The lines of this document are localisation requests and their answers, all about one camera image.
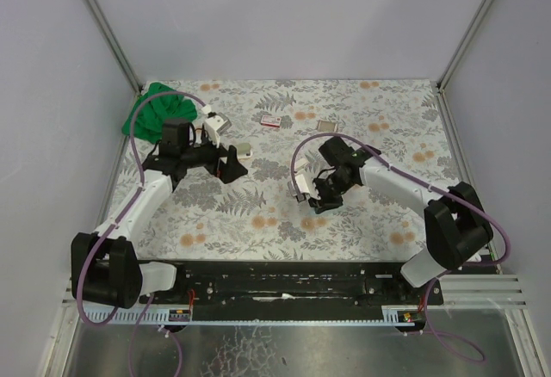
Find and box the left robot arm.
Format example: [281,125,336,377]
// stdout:
[71,113,248,309]

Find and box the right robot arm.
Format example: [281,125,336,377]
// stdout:
[308,136,493,287]

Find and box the olive green stapler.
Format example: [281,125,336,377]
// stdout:
[236,142,253,160]

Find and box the small white stapler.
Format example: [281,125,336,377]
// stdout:
[294,158,309,171]

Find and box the red staple box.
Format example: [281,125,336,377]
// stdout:
[260,114,282,128]

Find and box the floral table mat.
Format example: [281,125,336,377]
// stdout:
[92,78,464,263]

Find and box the loose staple strip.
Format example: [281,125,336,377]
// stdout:
[317,120,338,133]

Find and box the green cloth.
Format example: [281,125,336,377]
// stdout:
[121,82,198,144]

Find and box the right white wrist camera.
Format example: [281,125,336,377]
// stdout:
[288,173,319,202]

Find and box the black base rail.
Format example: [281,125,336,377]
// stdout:
[141,260,443,325]

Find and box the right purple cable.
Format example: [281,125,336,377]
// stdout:
[290,133,516,363]

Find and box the purple cable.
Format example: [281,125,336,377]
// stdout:
[290,133,516,363]
[75,90,212,377]

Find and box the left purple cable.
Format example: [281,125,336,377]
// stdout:
[75,90,212,377]

